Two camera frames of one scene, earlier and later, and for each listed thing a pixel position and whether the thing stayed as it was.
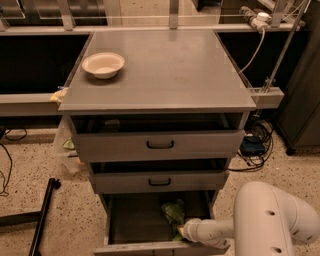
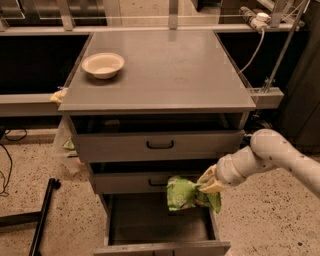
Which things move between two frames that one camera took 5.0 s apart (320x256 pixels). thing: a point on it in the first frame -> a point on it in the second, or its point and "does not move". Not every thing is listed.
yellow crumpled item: [57, 96] does not move
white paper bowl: [103, 65] does not move
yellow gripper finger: [182, 231] -> [209, 181]
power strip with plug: [260, 20] does not move
